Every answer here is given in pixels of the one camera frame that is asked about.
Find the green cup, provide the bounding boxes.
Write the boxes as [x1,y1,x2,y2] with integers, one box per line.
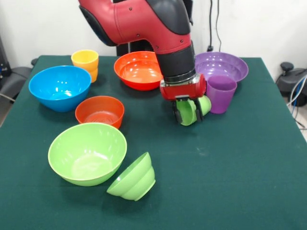
[176,95,213,127]

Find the blue and white cables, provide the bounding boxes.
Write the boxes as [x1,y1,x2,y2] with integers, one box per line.
[286,76,307,130]

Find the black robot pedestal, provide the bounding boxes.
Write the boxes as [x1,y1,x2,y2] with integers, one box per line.
[112,0,194,57]

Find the black machine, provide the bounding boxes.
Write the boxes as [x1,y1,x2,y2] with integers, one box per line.
[0,33,12,80]

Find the black wall cable with plug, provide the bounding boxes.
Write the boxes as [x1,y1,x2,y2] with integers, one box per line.
[206,0,214,52]

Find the purple cup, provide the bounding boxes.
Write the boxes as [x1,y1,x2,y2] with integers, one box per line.
[206,75,238,115]

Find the small green bowl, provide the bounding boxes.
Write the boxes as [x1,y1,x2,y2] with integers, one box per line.
[106,151,156,202]

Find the large orange bowl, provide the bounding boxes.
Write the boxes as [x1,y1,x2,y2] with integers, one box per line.
[113,50,164,91]

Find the dark green tablecloth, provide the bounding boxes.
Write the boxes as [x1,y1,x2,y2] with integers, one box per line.
[0,55,307,230]

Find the small orange bowl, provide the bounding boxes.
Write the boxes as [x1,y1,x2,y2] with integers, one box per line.
[74,95,125,129]

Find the large purple bowl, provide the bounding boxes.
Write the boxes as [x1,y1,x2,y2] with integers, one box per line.
[194,51,249,83]

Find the thin black wall cable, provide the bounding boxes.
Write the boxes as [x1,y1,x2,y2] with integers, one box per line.
[215,0,223,53]

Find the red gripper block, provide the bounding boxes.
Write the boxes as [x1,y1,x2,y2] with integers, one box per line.
[160,73,207,124]

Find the large green bowl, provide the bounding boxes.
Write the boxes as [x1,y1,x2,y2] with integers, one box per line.
[47,122,128,187]

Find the blue bowl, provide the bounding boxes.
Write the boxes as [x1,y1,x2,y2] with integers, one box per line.
[28,65,92,113]

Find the yellow cup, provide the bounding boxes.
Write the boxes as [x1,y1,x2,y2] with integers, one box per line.
[71,49,99,83]

